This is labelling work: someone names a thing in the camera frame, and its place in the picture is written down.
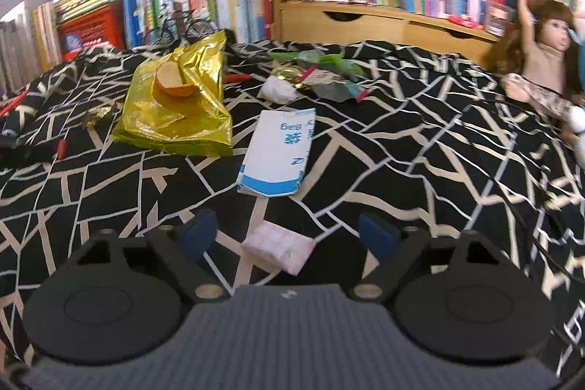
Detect large gold foil snack bag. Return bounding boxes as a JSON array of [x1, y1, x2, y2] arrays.
[[112, 30, 235, 157]]

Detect flat gold foil wrapper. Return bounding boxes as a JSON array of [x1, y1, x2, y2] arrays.
[[272, 68, 312, 81]]

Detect black miniature bicycle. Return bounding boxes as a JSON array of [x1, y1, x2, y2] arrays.
[[144, 4, 215, 48]]

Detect gold silver foil wrapper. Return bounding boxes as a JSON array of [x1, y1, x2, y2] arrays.
[[82, 104, 115, 130]]

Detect leaning pale books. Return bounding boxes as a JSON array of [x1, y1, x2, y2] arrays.
[[0, 0, 62, 98]]

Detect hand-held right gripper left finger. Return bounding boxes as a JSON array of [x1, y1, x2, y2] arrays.
[[68, 209, 229, 304]]

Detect green white printed packet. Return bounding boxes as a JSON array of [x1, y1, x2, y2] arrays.
[[320, 54, 369, 81]]

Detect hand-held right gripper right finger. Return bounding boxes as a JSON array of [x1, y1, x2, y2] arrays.
[[347, 214, 506, 304]]

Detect black white patterned blanket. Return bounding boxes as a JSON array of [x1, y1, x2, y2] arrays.
[[0, 38, 585, 377]]

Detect blue white cat plush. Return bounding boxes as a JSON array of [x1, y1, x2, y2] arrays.
[[566, 34, 585, 169]]

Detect orange peel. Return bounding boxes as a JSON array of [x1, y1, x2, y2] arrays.
[[153, 61, 198, 98]]

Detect white tissue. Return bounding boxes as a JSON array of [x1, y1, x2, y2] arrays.
[[257, 76, 298, 102]]

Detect white paper bag blue print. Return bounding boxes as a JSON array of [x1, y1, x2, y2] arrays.
[[237, 107, 317, 196]]

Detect wooden drawer organiser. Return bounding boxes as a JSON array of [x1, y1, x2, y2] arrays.
[[273, 0, 501, 68]]

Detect red plastic crate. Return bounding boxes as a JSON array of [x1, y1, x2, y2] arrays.
[[57, 4, 126, 57]]

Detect brown haired doll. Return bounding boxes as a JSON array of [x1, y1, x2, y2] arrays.
[[484, 0, 585, 144]]

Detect pink white wrapper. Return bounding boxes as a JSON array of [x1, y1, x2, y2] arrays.
[[299, 68, 341, 86]]

